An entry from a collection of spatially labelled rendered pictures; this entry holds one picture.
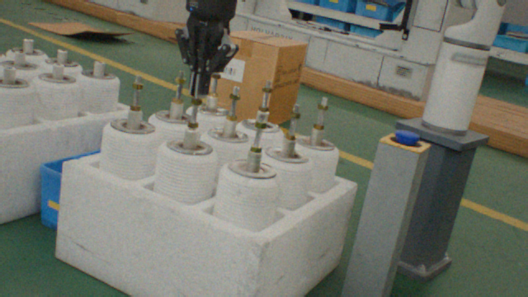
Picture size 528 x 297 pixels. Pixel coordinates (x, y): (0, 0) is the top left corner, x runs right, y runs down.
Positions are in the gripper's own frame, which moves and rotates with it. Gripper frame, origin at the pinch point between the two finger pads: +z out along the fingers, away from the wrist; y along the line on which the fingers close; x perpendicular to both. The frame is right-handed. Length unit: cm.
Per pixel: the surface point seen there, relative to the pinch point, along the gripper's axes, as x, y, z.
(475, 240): 80, 20, 36
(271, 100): 93, -67, 25
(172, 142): -1.8, -2.2, 10.1
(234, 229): -2.8, 15.3, 17.4
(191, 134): -0.8, 0.8, 7.9
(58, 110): -1.7, -39.5, 15.7
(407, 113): 185, -63, 33
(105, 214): -10.0, -6.8, 23.2
